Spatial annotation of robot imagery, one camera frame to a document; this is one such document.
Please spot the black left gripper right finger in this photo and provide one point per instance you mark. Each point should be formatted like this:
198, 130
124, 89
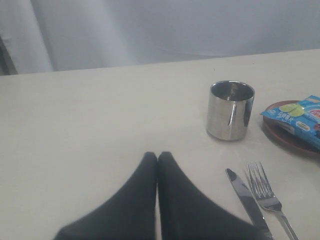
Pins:
187, 214

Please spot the brown round wooden plate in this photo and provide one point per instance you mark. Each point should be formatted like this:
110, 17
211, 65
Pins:
286, 139

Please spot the silver table knife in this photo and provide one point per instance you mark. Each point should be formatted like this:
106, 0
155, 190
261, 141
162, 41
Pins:
249, 204

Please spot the stainless steel cup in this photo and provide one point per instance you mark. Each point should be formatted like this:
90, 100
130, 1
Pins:
230, 106

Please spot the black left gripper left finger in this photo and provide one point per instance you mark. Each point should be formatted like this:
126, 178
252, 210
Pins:
128, 215

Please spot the silver metal fork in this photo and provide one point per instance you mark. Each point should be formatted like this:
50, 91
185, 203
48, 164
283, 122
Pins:
265, 196

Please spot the blue snack packet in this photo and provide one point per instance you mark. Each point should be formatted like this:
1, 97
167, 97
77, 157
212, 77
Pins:
301, 119

